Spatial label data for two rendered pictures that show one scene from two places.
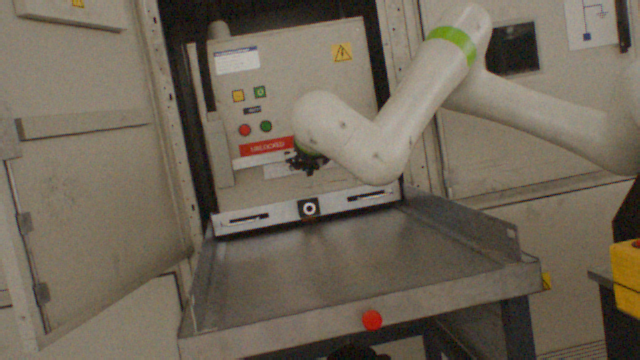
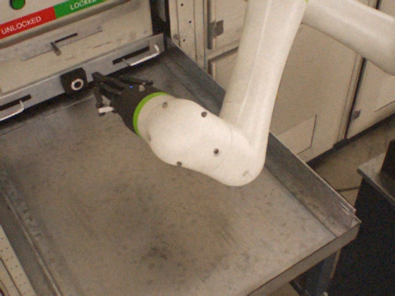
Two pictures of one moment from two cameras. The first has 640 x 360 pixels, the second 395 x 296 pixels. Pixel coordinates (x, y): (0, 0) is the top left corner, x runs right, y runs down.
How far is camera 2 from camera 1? 0.84 m
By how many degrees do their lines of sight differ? 45
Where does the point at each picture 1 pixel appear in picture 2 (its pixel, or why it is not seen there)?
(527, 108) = (330, 17)
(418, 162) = (186, 17)
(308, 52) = not seen: outside the picture
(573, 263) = (297, 75)
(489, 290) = (323, 254)
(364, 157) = (234, 175)
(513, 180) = not seen: hidden behind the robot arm
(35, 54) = not seen: outside the picture
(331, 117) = (206, 148)
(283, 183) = (43, 60)
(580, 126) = (374, 39)
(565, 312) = (283, 111)
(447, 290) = (296, 268)
